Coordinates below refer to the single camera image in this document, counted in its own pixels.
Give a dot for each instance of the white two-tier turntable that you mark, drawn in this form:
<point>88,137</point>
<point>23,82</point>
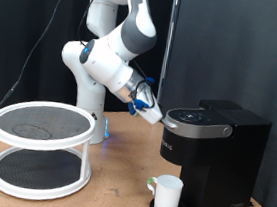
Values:
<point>37,169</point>

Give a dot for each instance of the grey metal frame pole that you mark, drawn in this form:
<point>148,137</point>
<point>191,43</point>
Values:
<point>169,36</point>

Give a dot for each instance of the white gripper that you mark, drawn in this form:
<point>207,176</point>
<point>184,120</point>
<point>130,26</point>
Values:
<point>150,113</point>

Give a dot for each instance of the white mug with green tape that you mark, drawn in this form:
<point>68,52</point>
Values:
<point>167,194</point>

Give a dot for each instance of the grey backdrop curtain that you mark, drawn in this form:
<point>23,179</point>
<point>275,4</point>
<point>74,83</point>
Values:
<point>252,46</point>

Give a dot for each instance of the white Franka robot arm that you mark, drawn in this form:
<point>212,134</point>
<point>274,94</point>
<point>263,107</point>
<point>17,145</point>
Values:
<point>107,56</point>

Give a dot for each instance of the black Keurig coffee machine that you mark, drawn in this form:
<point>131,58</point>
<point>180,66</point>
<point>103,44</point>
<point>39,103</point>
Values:
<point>218,166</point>

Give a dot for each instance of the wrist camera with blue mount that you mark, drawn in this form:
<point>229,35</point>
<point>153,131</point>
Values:
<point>134,107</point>

